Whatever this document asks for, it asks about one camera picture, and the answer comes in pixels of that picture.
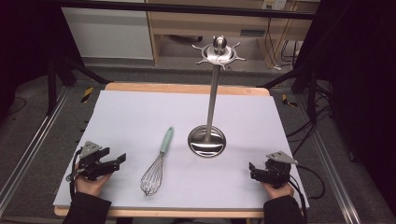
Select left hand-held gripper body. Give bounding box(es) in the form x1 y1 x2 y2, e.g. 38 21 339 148
74 141 112 182

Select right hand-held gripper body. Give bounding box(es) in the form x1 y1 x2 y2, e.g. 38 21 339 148
263 150 299 189

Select person's left hand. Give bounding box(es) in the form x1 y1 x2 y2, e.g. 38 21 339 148
74 172 113 198

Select person's right hand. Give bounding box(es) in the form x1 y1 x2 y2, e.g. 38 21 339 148
261 181 295 201

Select yellow and black tape strip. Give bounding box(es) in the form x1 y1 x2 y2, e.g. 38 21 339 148
281 92 299 108
80 86 94 104

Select stainless steel utensil stand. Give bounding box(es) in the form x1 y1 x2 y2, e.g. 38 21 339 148
187 35 248 159

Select black metal stand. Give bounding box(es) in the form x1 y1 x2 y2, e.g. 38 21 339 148
256 65 332 123
46 55 110 117

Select white table mat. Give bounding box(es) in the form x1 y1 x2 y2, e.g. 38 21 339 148
52 90 310 210

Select white cabinet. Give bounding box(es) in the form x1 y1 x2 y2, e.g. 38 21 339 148
61 7 154 61

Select wooden desk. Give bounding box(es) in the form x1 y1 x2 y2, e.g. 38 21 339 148
145 0 316 69

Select white power strip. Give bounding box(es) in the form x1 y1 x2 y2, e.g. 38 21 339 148
261 0 287 11

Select black metal crossbar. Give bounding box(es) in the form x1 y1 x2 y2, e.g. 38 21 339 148
57 0 316 21

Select left hand-held gripper cable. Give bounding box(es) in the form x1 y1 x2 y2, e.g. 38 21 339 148
65 148 84 201

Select hand-held gripper cable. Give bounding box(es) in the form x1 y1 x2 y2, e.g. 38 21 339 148
65 148 84 201
288 163 327 224

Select right hand-held gripper cable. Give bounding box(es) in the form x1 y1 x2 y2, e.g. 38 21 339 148
288 163 327 224

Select whisk with mint green handle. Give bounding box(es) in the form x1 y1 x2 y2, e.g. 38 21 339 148
140 126 175 198

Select black floor cables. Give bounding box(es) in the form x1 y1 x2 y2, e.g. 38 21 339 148
285 105 333 157

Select metal floor rail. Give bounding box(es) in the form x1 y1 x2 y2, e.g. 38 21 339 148
294 92 363 224
0 86 73 217

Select black cables under desk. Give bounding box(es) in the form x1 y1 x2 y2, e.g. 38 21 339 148
263 17 301 70

